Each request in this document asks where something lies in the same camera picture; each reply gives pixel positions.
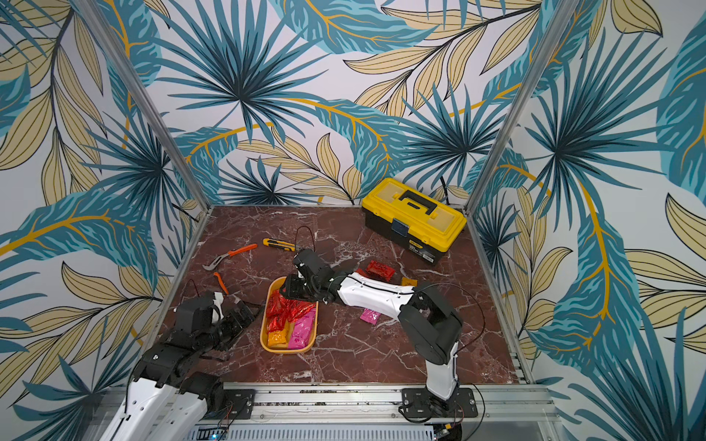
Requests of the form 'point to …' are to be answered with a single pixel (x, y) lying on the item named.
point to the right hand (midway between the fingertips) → (281, 291)
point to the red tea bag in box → (279, 311)
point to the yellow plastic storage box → (274, 283)
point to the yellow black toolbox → (420, 224)
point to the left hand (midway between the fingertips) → (254, 321)
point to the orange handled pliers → (211, 265)
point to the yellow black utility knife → (267, 242)
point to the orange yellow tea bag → (408, 282)
